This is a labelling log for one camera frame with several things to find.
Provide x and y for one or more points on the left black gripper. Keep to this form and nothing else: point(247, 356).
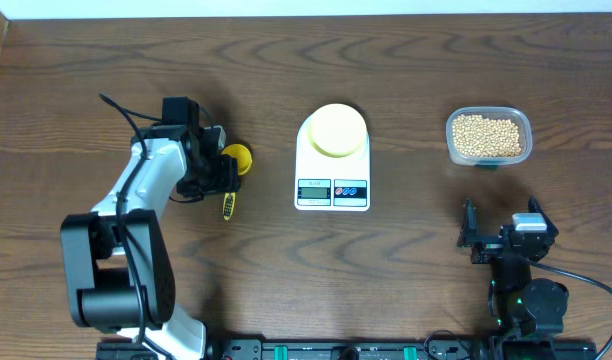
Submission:
point(225, 179)

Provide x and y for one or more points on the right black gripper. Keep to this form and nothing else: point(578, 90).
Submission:
point(468, 235)

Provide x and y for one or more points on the yellow measuring scoop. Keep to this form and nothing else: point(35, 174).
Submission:
point(244, 159)

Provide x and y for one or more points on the pale yellow bowl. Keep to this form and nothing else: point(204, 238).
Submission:
point(337, 130)

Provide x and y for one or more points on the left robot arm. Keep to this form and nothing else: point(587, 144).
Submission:
point(118, 272)

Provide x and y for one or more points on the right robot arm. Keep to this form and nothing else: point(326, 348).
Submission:
point(529, 310)

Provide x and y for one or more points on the white digital kitchen scale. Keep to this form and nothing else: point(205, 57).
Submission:
point(324, 183)

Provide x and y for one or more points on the clear plastic container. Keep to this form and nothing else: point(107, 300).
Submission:
point(492, 112)

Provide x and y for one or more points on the soybeans in container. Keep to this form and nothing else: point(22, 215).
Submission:
point(478, 136)

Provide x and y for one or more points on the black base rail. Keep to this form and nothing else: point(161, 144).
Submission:
point(441, 348)

